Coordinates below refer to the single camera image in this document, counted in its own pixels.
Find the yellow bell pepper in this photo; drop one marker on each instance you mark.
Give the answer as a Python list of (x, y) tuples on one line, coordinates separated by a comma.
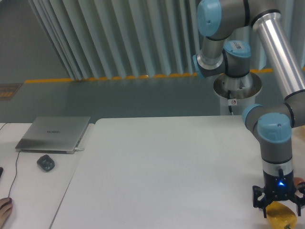
[(280, 216)]

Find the yellow basket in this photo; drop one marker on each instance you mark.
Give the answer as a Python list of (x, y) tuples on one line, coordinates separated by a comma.
[(301, 130)]

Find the orange round fruit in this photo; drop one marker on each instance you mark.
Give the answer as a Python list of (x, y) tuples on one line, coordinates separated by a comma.
[(298, 180)]

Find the silver closed laptop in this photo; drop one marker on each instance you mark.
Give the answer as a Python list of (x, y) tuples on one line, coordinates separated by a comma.
[(54, 134)]

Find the person's hand on mouse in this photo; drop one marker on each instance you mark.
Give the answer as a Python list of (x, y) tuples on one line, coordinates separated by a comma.
[(5, 210)]

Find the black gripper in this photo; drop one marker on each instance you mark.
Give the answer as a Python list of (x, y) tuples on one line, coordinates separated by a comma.
[(277, 188)]

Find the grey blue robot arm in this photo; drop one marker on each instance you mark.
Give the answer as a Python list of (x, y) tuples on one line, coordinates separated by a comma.
[(272, 127)]

